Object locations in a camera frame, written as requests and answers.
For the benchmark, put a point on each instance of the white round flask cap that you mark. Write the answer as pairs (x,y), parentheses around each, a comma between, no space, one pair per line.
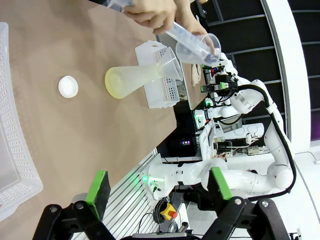
(68,86)

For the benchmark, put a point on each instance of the clear plastic beaker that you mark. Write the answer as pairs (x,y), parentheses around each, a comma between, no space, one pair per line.
(197,53)

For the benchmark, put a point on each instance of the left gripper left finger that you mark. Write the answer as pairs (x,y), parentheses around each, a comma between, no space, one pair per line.
(98,190)

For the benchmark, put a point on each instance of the person's left hand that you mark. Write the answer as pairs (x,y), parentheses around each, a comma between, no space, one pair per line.
(200,29)

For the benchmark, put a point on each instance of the white perforated plastic basket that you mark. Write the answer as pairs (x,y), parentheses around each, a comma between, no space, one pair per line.
(15,150)
(160,95)

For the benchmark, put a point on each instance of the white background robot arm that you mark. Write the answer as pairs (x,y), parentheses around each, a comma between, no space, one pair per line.
(225,112)

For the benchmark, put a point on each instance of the person's left forearm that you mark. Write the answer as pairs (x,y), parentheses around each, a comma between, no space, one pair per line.
(182,10)

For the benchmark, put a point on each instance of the black computer with lights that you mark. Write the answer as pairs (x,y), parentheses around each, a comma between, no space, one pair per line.
(185,143)

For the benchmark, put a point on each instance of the translucent plastic Erlenmeyer flask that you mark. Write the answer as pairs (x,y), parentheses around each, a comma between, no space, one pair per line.
(130,81)

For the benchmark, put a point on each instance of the yellow emergency stop button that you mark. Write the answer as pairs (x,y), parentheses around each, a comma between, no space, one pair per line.
(168,212)

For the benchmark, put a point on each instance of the aluminium profile frame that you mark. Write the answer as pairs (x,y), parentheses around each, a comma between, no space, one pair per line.
(130,195)

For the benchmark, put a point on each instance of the clear graduated cylinder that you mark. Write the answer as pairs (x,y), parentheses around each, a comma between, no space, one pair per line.
(185,35)

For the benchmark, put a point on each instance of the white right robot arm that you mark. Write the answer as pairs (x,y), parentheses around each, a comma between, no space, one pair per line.
(237,180)

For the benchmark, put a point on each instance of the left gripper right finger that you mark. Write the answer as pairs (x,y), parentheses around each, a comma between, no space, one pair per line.
(221,185)

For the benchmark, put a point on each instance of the person's right hand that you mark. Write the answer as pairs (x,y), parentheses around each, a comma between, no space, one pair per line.
(152,15)

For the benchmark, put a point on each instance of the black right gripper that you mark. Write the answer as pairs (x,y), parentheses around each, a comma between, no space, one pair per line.
(231,86)

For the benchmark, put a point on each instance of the clear plastic funnel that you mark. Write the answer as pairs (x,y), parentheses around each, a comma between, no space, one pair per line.
(172,63)

